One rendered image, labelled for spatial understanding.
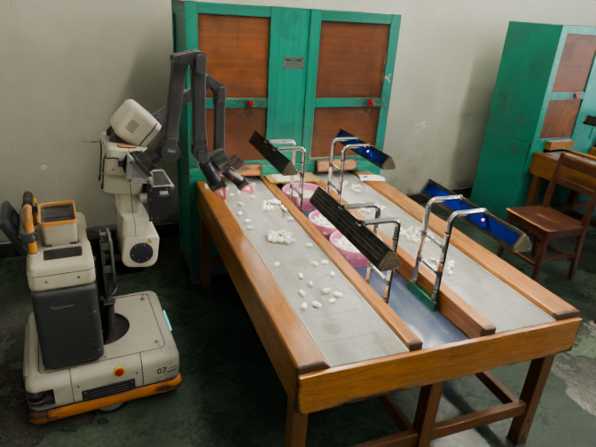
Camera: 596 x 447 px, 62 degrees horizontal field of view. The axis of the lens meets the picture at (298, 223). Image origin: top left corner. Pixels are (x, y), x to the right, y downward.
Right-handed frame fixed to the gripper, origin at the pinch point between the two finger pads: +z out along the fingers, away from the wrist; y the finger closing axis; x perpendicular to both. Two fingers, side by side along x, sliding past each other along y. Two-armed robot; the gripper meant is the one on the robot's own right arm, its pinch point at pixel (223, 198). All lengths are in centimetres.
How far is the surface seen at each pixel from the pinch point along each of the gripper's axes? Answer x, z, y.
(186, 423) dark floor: 69, 77, -27
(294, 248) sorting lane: -16.6, 37.2, -10.3
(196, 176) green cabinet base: 0, 23, 90
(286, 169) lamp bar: -34.0, 8.9, 9.6
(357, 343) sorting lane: -8, 33, -84
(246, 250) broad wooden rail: 3.8, 24.1, -9.4
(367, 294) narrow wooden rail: -26, 39, -61
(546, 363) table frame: -77, 96, -97
